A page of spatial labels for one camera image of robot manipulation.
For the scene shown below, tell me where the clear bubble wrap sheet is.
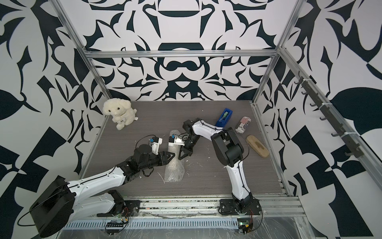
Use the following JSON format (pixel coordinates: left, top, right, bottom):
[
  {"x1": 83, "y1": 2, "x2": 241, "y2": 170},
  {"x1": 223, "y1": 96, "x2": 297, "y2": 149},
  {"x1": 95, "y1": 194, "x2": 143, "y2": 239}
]
[{"x1": 164, "y1": 129, "x2": 185, "y2": 182}]

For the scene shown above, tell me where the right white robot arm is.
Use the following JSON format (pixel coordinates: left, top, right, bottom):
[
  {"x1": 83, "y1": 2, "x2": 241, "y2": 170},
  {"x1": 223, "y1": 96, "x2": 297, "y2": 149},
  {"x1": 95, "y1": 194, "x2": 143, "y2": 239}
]
[{"x1": 179, "y1": 118, "x2": 254, "y2": 211}]

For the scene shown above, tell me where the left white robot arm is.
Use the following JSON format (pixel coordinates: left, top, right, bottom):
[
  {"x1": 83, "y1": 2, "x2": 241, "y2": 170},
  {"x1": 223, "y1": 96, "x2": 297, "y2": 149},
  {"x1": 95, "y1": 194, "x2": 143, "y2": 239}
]
[{"x1": 30, "y1": 144, "x2": 176, "y2": 238}]

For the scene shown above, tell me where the blue tape dispenser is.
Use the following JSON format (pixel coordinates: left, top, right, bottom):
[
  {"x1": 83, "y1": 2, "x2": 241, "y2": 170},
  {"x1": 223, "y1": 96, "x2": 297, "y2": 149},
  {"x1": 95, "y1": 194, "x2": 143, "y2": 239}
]
[{"x1": 215, "y1": 108, "x2": 233, "y2": 127}]

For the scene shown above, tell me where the white plush toy dog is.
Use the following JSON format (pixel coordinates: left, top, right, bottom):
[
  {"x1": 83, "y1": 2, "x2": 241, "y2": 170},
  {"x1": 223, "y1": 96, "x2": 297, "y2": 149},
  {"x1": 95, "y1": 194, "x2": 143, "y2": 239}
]
[{"x1": 102, "y1": 98, "x2": 138, "y2": 130}]

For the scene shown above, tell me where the flag print soda can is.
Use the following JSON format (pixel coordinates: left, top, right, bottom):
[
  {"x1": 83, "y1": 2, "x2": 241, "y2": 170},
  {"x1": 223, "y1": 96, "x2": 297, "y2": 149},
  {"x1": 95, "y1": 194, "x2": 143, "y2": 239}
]
[{"x1": 235, "y1": 116, "x2": 251, "y2": 134}]

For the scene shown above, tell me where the oval wooden block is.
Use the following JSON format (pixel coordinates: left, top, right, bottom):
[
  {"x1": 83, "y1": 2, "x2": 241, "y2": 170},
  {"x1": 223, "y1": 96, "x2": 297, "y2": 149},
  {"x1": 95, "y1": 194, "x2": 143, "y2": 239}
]
[{"x1": 246, "y1": 135, "x2": 270, "y2": 158}]

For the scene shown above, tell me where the left electronics board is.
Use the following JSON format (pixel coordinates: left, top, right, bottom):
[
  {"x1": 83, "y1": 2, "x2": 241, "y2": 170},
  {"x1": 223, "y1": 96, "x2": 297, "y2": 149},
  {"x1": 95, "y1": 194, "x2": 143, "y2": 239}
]
[{"x1": 104, "y1": 221, "x2": 128, "y2": 235}]

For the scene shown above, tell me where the electronics board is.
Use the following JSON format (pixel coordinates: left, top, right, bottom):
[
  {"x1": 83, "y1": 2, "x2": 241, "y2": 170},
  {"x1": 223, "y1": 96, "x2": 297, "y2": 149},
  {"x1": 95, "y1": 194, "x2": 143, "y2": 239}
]
[
  {"x1": 237, "y1": 217, "x2": 254, "y2": 234},
  {"x1": 104, "y1": 221, "x2": 128, "y2": 235}
]

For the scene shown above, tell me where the right electronics board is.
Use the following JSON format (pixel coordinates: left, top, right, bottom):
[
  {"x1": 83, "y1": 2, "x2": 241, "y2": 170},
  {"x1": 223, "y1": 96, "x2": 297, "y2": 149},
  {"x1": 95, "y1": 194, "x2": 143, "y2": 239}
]
[{"x1": 237, "y1": 217, "x2": 254, "y2": 234}]

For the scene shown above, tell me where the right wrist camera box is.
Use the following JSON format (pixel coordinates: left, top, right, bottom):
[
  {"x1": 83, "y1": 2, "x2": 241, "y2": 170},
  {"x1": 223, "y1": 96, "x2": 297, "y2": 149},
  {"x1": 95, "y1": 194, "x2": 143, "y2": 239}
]
[{"x1": 168, "y1": 134, "x2": 185, "y2": 146}]

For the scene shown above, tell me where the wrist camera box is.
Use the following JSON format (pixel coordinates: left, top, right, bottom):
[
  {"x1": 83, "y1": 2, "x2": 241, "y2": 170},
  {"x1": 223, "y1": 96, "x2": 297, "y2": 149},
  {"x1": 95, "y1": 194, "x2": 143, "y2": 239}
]
[
  {"x1": 149, "y1": 136, "x2": 163, "y2": 155},
  {"x1": 168, "y1": 134, "x2": 185, "y2": 146}
]

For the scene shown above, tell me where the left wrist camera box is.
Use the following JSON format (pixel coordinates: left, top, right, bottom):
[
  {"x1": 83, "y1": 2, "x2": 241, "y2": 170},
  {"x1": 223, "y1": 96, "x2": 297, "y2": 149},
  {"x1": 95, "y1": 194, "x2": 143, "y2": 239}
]
[{"x1": 149, "y1": 136, "x2": 163, "y2": 155}]

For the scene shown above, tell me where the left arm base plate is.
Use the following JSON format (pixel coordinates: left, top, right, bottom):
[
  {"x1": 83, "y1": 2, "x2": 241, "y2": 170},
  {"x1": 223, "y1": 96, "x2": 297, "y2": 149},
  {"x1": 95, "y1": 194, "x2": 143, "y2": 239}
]
[{"x1": 96, "y1": 200, "x2": 141, "y2": 217}]

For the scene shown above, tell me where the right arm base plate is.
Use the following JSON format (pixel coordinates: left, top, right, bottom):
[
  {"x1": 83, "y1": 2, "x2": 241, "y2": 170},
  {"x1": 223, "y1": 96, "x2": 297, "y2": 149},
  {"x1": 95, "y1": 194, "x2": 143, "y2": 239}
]
[{"x1": 218, "y1": 198, "x2": 262, "y2": 216}]

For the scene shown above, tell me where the white slotted cable duct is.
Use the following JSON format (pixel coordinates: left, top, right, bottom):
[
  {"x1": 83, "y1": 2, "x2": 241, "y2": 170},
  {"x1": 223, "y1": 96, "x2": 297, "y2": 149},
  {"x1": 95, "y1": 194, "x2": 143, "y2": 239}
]
[{"x1": 63, "y1": 218, "x2": 238, "y2": 230}]

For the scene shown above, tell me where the aluminium frame crossbar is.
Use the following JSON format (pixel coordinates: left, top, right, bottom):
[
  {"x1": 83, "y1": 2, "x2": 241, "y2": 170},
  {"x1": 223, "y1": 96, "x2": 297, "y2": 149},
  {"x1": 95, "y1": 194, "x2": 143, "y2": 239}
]
[{"x1": 85, "y1": 49, "x2": 276, "y2": 59}]

